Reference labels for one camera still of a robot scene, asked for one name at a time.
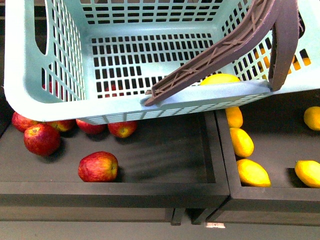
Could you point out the light teal plastic basket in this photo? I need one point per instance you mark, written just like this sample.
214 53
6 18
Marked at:
97 60

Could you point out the brown basket handle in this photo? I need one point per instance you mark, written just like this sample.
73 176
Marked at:
279 16

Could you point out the yellow lemon top bin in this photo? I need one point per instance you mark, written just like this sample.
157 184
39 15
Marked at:
234 117

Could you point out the yellow lemon bin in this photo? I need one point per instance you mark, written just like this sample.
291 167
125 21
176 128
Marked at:
252 174
234 117
242 143

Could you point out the yellow lemon middle bin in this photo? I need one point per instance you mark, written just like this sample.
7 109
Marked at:
242 143

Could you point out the red apple under basket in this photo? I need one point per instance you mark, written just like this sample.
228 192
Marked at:
62 125

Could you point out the yellow lemon bottom bin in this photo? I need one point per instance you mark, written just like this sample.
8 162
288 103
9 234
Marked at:
252 174

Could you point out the black lemon display bin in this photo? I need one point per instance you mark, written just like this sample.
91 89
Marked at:
281 138

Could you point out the red yellow apple right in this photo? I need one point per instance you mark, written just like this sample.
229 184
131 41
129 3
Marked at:
122 129

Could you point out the black apple display bin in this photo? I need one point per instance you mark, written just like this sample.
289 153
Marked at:
167 166

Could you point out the red apple middle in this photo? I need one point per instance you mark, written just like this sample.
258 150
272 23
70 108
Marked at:
90 128

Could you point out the red apple front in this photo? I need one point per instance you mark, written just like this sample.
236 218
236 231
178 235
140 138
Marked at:
98 167

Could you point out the red apple left large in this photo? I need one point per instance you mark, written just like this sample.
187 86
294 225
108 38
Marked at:
42 139

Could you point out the red apple far left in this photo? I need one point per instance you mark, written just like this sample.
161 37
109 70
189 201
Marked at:
22 123

